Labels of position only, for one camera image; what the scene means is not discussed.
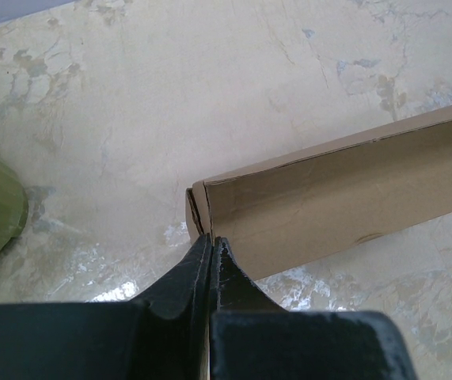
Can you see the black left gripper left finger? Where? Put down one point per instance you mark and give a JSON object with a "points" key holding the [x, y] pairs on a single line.
{"points": [[159, 334]]}

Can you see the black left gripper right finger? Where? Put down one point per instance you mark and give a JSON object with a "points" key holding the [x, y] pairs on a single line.
{"points": [[252, 337]]}

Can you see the brown cardboard box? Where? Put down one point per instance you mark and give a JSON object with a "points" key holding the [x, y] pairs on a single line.
{"points": [[287, 211]]}

